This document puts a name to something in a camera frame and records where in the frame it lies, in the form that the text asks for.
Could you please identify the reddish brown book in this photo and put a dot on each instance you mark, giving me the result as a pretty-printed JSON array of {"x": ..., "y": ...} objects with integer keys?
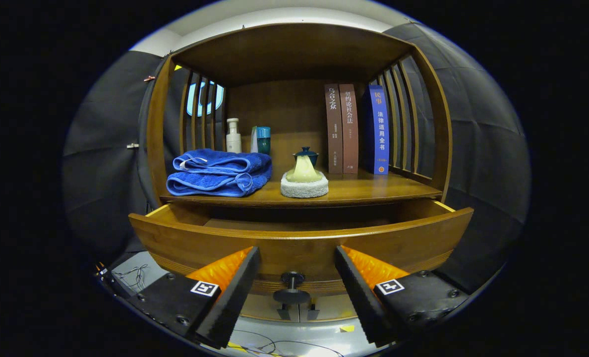
[{"x": 350, "y": 134}]

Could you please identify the wooden drawer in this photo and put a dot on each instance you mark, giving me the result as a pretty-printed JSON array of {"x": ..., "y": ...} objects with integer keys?
[{"x": 299, "y": 248}]

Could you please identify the small yellow tape piece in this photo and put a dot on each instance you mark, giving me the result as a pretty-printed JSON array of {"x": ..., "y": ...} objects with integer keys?
[{"x": 346, "y": 327}]

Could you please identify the blue book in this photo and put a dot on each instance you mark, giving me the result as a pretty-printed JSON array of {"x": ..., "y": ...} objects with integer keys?
[{"x": 381, "y": 129}]

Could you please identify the yellow black floor tape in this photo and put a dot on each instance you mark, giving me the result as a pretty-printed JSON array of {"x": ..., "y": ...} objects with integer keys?
[{"x": 235, "y": 345}]

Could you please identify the blue lidded tea cup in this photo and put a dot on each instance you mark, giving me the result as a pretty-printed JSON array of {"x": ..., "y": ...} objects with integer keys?
[{"x": 312, "y": 157}]

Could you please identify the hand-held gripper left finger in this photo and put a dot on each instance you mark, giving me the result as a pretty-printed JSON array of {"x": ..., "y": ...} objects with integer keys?
[{"x": 230, "y": 307}]

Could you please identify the folded blue towel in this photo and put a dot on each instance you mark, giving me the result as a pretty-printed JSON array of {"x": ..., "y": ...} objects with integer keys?
[{"x": 215, "y": 163}]

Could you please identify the wooden cabinet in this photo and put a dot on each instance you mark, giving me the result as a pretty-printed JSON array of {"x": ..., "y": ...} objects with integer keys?
[{"x": 284, "y": 54}]

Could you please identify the wooden cabinet door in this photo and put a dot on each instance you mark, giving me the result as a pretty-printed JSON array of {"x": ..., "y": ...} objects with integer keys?
[
  {"x": 331, "y": 308},
  {"x": 260, "y": 310}
]

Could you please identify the wooden countertop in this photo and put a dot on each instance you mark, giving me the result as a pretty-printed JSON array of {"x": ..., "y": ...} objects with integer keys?
[{"x": 364, "y": 188}]

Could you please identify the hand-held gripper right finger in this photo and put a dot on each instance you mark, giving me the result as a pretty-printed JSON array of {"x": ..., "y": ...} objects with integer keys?
[{"x": 364, "y": 307}]

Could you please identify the white pump bottle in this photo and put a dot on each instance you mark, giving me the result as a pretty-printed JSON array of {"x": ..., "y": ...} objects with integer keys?
[{"x": 233, "y": 141}]

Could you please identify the blue capped clear bottle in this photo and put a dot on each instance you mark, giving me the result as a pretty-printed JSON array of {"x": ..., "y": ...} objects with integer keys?
[{"x": 264, "y": 141}]

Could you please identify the dark brown book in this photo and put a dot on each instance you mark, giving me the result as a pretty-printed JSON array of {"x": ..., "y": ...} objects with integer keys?
[{"x": 334, "y": 129}]

